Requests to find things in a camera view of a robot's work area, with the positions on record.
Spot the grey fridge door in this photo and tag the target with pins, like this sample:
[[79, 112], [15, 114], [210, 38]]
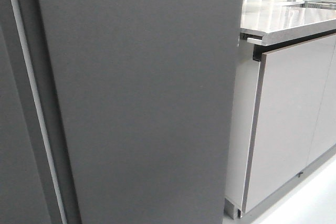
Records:
[[28, 192], [145, 90]]

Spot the light grey cabinet door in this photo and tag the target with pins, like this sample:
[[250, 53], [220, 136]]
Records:
[[289, 94], [324, 134]]

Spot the white cabinet side panel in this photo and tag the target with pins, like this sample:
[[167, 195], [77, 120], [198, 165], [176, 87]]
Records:
[[245, 88]]

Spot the grey kitchen countertop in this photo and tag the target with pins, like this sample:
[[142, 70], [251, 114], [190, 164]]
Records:
[[271, 23]]

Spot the metal sink rack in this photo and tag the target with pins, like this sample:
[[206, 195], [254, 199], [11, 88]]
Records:
[[319, 4]]

